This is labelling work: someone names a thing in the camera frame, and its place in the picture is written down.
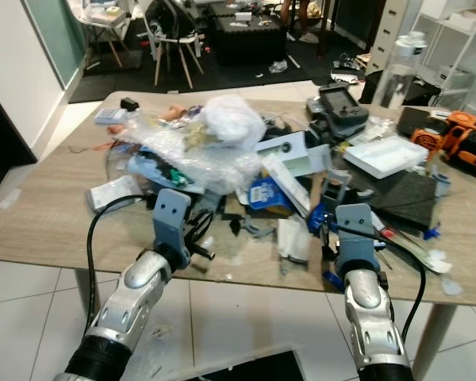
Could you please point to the white carton with hole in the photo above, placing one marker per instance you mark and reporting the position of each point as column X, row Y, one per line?
column 293, row 152

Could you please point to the black foam pad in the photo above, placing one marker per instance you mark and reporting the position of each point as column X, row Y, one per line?
column 401, row 198

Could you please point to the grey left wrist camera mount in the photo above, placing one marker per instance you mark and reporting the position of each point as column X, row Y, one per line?
column 170, row 218

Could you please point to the white crumpled plastic bag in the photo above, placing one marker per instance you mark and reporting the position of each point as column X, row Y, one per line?
column 234, row 119

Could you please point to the white printed small box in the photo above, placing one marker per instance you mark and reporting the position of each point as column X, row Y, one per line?
column 113, row 194

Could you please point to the white paper scrap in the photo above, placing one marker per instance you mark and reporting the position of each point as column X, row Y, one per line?
column 293, row 240

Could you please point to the blue yellow packet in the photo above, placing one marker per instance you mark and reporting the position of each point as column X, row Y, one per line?
column 267, row 194

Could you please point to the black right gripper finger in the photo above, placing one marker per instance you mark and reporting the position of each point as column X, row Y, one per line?
column 340, row 197
column 325, row 200

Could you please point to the white chair wooden legs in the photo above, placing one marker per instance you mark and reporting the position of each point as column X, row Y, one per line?
column 103, row 24

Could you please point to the clear bubble wrap sheet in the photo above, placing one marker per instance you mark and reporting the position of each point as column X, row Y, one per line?
column 190, row 151

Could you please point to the person legs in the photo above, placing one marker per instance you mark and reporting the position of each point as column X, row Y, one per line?
column 297, row 17

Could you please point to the white blue flat box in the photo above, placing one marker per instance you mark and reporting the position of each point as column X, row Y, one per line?
column 109, row 117

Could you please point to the white flat box lid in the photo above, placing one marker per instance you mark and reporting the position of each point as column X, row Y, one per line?
column 385, row 155

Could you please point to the black handheld screen device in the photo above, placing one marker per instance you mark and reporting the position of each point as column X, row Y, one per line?
column 343, row 105

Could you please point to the white open shelf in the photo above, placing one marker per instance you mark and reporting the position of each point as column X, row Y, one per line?
column 460, row 48

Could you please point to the small black cube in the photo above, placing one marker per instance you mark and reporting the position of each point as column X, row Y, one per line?
column 129, row 104

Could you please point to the clear plastic water bottle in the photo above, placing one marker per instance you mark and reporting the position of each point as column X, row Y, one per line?
column 401, row 71

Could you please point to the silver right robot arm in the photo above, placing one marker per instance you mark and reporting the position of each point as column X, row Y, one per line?
column 373, row 317

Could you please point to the black low table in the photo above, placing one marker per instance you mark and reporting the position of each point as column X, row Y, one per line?
column 246, row 41

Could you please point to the orange black power tool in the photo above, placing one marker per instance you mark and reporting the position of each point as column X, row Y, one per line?
column 456, row 136

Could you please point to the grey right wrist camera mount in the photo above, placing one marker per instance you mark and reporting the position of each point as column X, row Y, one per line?
column 355, row 234

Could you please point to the black bin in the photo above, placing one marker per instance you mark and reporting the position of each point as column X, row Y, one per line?
column 377, row 86

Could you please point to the white shoe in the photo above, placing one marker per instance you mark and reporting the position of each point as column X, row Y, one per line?
column 279, row 67

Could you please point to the black flat panel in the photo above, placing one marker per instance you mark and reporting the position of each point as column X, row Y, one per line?
column 246, row 367

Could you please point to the white drawer cabinet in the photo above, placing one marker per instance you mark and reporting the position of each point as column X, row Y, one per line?
column 389, row 32

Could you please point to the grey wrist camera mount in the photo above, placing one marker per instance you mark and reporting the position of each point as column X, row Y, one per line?
column 170, row 218
column 355, row 234

